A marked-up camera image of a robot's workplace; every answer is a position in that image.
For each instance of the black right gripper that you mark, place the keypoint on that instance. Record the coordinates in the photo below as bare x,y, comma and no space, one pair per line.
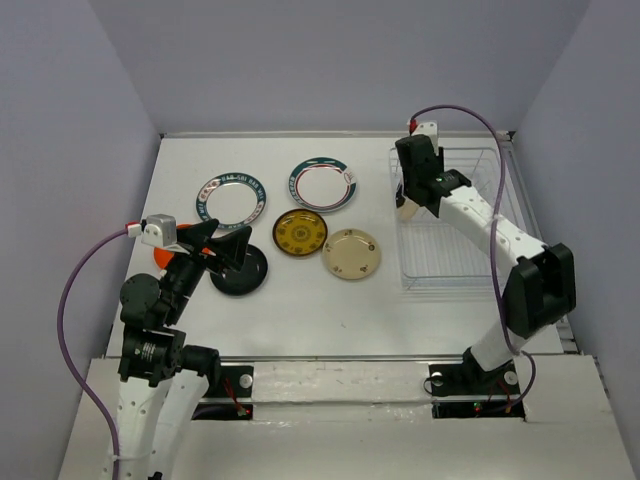
441,156

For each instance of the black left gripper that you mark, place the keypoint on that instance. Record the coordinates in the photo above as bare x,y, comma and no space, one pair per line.
231,247

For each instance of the cream plate with black patch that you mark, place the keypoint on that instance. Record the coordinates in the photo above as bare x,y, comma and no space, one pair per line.
405,207

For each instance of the dark blue rimmed white plate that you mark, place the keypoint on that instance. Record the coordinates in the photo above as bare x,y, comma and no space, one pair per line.
234,199

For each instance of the orange plate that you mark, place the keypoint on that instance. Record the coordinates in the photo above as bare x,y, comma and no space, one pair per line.
162,257

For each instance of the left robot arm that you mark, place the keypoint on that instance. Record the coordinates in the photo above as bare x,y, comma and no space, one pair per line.
161,378

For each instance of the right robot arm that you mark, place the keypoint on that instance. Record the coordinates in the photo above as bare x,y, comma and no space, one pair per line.
534,283

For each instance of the yellow brown patterned plate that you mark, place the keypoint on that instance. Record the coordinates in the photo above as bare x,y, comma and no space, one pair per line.
299,232

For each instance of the green red rimmed white plate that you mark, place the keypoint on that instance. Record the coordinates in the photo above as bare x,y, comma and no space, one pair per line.
322,184

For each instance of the cream plate with small prints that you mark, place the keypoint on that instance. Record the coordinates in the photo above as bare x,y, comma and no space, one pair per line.
351,254

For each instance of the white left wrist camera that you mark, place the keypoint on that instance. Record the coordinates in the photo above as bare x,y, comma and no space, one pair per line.
159,231

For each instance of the white wire dish rack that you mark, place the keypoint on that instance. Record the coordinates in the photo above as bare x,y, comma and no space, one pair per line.
434,255

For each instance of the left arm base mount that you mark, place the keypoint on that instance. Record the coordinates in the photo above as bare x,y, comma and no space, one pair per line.
231,398

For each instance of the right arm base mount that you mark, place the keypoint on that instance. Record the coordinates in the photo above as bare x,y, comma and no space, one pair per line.
453,399

